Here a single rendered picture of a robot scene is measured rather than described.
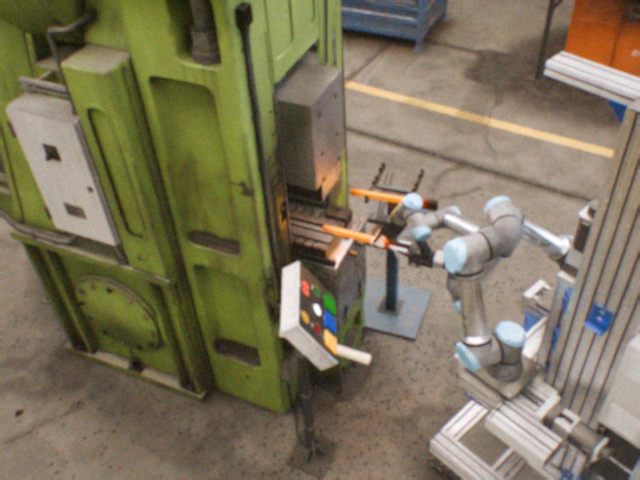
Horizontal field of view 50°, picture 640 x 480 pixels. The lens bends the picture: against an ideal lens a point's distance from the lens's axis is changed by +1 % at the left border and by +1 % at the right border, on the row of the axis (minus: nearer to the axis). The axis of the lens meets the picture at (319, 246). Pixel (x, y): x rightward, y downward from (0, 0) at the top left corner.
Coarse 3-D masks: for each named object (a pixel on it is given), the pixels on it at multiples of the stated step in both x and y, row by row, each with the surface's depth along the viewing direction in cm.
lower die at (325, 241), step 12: (300, 216) 325; (312, 216) 325; (300, 228) 319; (312, 228) 317; (300, 240) 314; (312, 240) 314; (324, 240) 312; (336, 240) 318; (312, 252) 313; (324, 252) 309
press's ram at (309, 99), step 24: (288, 72) 271; (312, 72) 270; (336, 72) 269; (288, 96) 257; (312, 96) 257; (336, 96) 273; (288, 120) 260; (312, 120) 256; (336, 120) 279; (288, 144) 269; (312, 144) 263; (336, 144) 286; (288, 168) 277; (312, 168) 271
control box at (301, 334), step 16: (288, 272) 272; (304, 272) 273; (288, 288) 265; (304, 288) 266; (320, 288) 280; (288, 304) 259; (304, 304) 260; (320, 304) 273; (288, 320) 253; (320, 320) 267; (336, 320) 280; (288, 336) 252; (304, 336) 252; (320, 336) 260; (336, 336) 273; (304, 352) 259; (320, 352) 259; (320, 368) 266
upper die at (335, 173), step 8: (336, 168) 294; (328, 176) 287; (336, 176) 296; (288, 184) 290; (328, 184) 289; (288, 192) 294; (296, 192) 292; (304, 192) 290; (312, 192) 287; (320, 192) 285; (328, 192) 292; (320, 200) 288
